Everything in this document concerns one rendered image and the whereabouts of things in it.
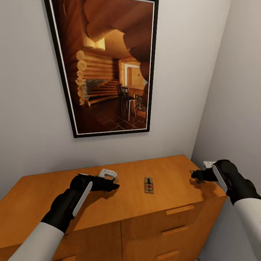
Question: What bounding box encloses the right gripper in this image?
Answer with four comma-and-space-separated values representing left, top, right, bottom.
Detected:
191, 169, 219, 182

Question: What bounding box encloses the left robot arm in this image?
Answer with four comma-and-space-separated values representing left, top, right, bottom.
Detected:
7, 169, 120, 261

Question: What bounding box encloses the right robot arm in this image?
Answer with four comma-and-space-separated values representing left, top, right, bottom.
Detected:
191, 159, 261, 261

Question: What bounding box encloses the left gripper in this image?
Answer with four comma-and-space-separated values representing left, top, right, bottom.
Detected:
95, 177, 120, 192

